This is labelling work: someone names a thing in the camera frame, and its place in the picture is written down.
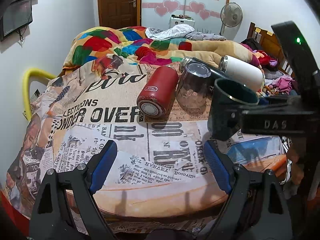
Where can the white sliding wardrobe with hearts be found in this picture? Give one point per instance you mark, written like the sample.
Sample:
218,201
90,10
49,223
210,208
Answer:
204,14

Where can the small black wall monitor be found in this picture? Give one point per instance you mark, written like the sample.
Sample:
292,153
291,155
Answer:
16,19

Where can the person's right hand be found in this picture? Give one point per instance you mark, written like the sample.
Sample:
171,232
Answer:
296,153

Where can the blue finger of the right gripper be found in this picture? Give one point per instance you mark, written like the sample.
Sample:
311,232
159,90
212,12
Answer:
279,119
277,99

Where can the colourful patchwork blanket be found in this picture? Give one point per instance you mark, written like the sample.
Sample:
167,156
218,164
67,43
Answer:
133,44

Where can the yellow padded bed rail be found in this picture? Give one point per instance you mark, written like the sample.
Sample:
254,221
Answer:
33,78

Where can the white thermos bottle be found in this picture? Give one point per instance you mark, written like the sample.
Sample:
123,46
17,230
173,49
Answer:
242,72

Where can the white standing fan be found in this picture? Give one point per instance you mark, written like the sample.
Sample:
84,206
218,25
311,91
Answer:
231,16

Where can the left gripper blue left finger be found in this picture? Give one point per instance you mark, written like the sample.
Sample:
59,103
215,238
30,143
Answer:
51,216

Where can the newspaper print tablecloth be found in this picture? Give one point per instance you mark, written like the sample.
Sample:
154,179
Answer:
75,117

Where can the wooden bed headboard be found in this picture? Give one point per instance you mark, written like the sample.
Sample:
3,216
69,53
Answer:
270,46

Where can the white appliance box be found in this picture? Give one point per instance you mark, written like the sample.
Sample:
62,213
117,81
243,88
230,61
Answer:
181,19

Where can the brown wooden door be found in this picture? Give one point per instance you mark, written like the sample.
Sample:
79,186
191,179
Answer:
119,13

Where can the red plush toy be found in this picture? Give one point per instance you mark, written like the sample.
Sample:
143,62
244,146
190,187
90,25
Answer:
265,59

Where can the dark green cup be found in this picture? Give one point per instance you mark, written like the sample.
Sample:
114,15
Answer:
228,97

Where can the clear glass cup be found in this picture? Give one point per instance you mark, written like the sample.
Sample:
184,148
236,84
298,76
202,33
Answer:
193,86

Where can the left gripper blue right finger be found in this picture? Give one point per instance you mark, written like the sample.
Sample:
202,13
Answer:
255,207

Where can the grey white striped clothing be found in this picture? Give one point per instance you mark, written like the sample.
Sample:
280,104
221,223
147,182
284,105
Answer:
181,31

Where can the red thermos bottle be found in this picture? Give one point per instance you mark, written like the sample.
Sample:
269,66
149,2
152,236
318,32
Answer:
155,97

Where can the pink clothing pile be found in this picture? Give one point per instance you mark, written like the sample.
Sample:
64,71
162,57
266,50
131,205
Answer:
283,85

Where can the black thermos bottle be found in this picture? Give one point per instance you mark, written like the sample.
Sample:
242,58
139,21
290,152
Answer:
215,72

